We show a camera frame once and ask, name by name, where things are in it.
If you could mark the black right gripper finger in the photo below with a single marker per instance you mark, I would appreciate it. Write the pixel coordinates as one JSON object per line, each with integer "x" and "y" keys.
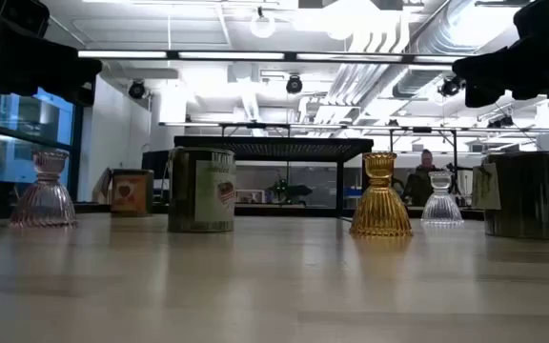
{"x": 481, "y": 77}
{"x": 479, "y": 62}

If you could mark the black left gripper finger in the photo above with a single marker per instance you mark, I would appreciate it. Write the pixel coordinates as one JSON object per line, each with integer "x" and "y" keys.
{"x": 74, "y": 59}
{"x": 76, "y": 76}

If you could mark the green-label silver candle tin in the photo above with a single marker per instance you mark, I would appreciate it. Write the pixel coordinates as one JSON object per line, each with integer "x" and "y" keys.
{"x": 184, "y": 190}
{"x": 527, "y": 195}

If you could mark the orange-label silver candle tin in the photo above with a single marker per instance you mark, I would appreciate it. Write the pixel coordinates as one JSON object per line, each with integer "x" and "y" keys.
{"x": 131, "y": 193}

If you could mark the pink glass candlestick holder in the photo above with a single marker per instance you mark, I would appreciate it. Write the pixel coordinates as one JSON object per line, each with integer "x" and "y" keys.
{"x": 43, "y": 205}

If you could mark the clear glass candlestick holder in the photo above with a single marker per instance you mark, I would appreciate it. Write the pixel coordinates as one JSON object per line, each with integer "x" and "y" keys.
{"x": 441, "y": 209}

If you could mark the amber glass candlestick holder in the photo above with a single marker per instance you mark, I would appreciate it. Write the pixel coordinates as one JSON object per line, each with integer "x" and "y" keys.
{"x": 380, "y": 214}

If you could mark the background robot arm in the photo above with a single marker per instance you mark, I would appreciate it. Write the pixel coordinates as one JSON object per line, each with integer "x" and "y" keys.
{"x": 289, "y": 190}

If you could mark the round black ceiling spotlight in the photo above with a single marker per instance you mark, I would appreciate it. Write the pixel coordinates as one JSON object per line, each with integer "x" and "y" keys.
{"x": 137, "y": 89}
{"x": 450, "y": 87}
{"x": 294, "y": 85}

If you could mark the LED light bar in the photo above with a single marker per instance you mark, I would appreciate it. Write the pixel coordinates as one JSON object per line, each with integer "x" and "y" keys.
{"x": 122, "y": 54}

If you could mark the large glass window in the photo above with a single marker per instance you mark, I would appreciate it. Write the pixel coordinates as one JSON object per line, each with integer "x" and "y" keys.
{"x": 31, "y": 119}

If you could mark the background black metal rack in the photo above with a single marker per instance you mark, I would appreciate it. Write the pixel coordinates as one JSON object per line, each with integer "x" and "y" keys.
{"x": 422, "y": 129}

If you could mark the black computer monitor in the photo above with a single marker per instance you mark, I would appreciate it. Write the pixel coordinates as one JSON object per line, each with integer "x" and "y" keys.
{"x": 154, "y": 164}

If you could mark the person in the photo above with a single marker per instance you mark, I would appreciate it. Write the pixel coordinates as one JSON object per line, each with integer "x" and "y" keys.
{"x": 420, "y": 186}

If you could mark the white globe ceiling lamp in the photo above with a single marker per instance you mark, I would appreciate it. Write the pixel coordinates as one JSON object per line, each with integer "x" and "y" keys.
{"x": 262, "y": 26}

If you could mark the black perforated metal shelf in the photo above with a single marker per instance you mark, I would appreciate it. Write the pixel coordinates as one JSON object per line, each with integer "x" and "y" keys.
{"x": 279, "y": 147}

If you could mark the silver ventilation duct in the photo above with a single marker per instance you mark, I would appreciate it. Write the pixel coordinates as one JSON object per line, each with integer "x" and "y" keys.
{"x": 446, "y": 28}

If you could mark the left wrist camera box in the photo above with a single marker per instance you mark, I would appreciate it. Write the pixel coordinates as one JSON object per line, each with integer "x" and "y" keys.
{"x": 17, "y": 16}

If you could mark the black aluminium rig frame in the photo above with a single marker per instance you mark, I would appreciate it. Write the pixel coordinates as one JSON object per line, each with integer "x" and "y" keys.
{"x": 279, "y": 211}

